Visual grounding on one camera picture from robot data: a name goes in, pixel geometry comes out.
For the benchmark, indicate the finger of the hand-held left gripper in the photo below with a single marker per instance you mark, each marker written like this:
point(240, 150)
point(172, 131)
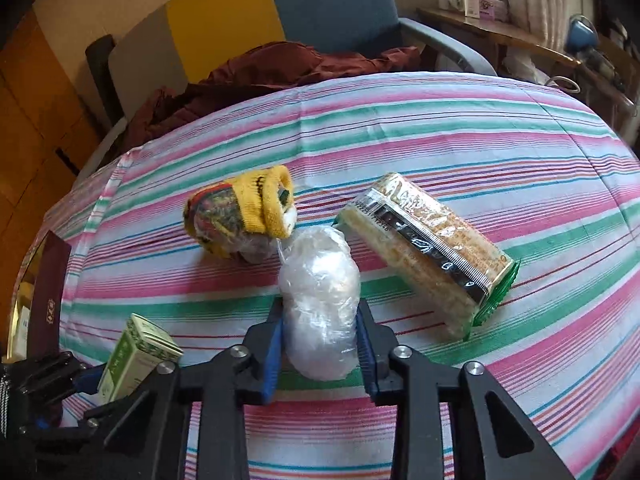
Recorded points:
point(87, 379)
point(55, 435)

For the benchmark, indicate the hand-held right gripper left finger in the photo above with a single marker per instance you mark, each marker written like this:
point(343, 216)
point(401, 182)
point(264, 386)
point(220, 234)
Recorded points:
point(274, 355)

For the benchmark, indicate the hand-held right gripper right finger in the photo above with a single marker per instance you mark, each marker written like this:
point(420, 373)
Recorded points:
point(364, 355)

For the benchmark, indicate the white and green carton box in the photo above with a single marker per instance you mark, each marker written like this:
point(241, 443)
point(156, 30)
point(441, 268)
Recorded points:
point(125, 365)

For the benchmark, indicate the clear plastic bag bundle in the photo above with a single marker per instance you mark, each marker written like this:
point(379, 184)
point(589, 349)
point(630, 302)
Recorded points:
point(320, 300)

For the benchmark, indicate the cracker packet with green edges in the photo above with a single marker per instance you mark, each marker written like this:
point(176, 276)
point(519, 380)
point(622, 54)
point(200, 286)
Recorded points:
point(425, 245)

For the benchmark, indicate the yellow knitted sock bundle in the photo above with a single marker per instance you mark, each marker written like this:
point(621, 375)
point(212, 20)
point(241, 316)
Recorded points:
point(265, 200)

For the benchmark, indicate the striped tablecloth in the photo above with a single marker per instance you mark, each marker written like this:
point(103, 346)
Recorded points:
point(450, 125)

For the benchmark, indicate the wooden cabinet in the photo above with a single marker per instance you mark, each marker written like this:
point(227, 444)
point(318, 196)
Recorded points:
point(30, 125)

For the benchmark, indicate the dark red jacket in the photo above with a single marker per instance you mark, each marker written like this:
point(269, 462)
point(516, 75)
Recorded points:
point(240, 80)

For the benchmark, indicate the grey yellow blue armchair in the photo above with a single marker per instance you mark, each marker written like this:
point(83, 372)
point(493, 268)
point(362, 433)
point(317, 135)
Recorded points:
point(220, 15)

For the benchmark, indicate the wooden shelf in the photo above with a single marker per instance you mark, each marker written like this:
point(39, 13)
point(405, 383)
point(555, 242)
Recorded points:
point(525, 42)

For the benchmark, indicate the pink carton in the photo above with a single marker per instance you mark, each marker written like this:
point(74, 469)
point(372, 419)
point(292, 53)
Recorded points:
point(492, 7)

